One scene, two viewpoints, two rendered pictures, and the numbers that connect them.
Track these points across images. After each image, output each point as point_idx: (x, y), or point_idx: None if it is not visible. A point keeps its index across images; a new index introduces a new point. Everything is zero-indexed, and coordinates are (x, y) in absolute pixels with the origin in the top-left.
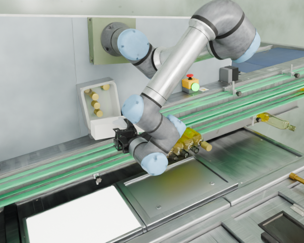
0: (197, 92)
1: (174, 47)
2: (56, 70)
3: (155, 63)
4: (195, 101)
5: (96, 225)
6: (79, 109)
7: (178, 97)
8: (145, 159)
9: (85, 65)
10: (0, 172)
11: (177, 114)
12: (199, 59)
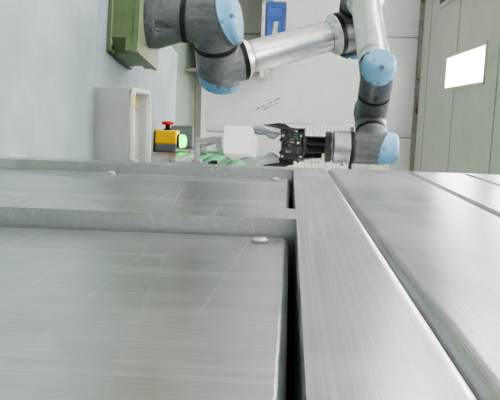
0: (184, 151)
1: (367, 10)
2: (83, 45)
3: (250, 57)
4: (200, 159)
5: None
6: (94, 144)
7: (171, 153)
8: (387, 140)
9: (103, 53)
10: None
11: None
12: (315, 52)
